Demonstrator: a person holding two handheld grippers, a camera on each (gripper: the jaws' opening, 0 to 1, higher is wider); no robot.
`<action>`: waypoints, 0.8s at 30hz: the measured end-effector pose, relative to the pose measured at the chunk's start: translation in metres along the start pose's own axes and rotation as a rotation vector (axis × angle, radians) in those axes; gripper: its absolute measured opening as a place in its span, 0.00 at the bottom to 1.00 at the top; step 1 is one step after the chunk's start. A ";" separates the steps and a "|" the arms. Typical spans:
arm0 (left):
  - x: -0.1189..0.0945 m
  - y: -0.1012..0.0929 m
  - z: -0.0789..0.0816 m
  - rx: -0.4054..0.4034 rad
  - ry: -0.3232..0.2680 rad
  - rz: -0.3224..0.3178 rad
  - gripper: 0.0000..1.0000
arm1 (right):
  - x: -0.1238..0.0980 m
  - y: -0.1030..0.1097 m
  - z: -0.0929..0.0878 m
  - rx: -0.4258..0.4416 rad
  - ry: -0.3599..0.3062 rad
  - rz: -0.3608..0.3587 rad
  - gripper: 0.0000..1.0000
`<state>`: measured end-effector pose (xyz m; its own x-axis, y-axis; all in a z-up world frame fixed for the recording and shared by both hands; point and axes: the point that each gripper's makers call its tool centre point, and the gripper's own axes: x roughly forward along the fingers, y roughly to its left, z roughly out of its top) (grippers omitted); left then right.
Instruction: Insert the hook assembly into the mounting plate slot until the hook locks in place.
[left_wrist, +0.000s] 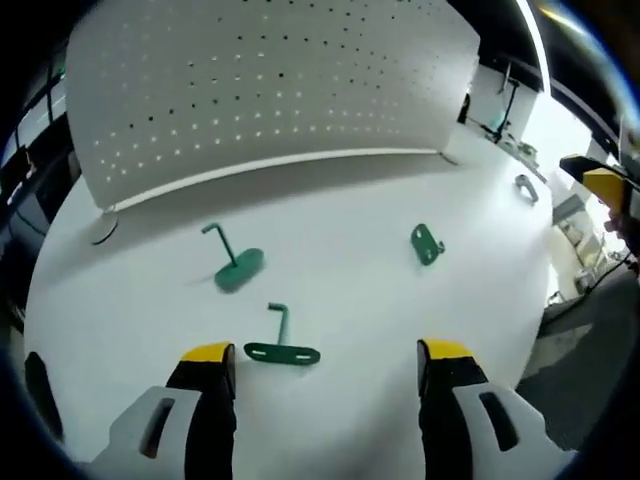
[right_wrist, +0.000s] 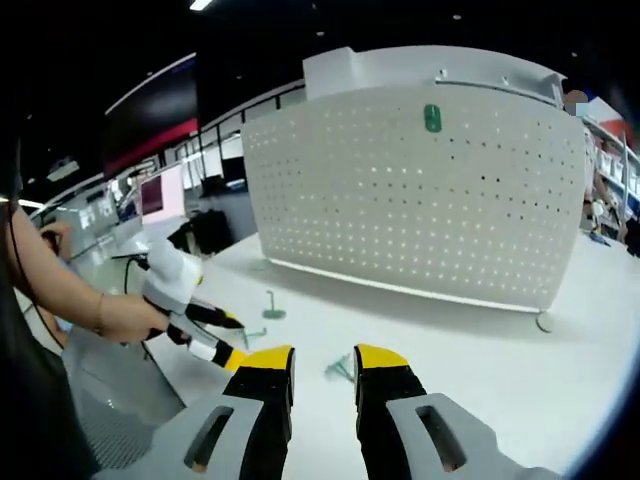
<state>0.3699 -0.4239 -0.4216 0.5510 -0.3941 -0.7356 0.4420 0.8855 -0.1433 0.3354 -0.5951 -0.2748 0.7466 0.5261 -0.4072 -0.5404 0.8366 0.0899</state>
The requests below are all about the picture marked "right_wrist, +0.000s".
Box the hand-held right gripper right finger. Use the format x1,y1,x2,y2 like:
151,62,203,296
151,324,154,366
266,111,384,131
352,343,561,480

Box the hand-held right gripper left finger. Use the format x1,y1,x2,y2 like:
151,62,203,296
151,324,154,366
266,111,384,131
94,344,296,480

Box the green hook assembly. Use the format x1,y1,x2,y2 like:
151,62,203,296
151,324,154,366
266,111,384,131
422,103,444,134
262,289,288,320
323,352,357,384
243,325,269,351

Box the white perforated mounting plate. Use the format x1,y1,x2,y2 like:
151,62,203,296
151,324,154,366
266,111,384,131
241,82,589,334

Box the person's left hand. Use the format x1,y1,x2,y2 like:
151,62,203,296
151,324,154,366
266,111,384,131
92,292,171,346

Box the black office chair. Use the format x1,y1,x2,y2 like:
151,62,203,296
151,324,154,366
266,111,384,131
182,209,234,256

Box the pink board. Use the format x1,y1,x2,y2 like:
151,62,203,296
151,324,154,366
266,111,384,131
139,174,184,226

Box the light blue garment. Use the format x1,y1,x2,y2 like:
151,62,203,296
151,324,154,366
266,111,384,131
54,314,84,341

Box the grey ceiling unit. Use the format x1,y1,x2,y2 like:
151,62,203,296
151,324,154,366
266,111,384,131
45,158,80,182

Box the dark overhead panel red stripe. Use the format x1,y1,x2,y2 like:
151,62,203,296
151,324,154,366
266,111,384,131
102,52,200,179

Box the person's dark top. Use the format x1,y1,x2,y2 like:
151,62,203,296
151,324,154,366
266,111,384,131
0,134,96,480

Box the white display unit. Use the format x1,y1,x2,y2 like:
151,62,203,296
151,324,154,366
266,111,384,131
302,45,569,109

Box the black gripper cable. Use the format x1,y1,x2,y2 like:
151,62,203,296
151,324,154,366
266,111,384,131
112,253,151,296

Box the grey wall shelf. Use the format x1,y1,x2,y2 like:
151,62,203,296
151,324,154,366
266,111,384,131
433,73,557,97

